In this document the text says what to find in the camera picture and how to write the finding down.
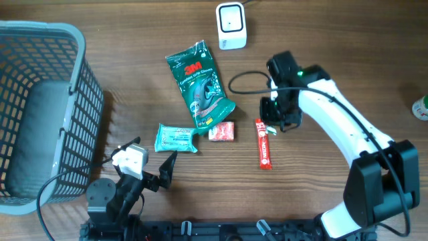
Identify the teal wet wipes pack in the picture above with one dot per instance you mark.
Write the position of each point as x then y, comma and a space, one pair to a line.
175, 139

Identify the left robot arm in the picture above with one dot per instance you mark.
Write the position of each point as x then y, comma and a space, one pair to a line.
110, 202

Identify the red coffee stick sachet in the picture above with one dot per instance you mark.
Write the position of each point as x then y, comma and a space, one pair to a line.
263, 144

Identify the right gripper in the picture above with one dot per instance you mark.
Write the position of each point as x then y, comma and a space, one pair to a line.
269, 120

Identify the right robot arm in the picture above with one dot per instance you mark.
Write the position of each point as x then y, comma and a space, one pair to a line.
383, 179

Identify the green lid jar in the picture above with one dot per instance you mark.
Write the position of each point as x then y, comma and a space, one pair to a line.
419, 108

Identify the white barcode scanner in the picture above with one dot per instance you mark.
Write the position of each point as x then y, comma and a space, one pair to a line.
231, 25

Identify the green battery pack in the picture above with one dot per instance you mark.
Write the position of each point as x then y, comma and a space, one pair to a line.
271, 130

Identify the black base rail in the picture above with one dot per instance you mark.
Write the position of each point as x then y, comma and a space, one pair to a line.
290, 230

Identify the green 3M gloves bag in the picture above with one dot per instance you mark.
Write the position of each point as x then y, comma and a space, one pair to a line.
196, 75

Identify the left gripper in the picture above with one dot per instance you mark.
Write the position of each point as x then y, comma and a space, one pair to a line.
152, 183

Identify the grey plastic mesh basket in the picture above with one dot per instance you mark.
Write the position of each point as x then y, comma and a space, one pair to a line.
51, 110

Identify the small red snack box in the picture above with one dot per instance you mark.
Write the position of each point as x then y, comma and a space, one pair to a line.
223, 131

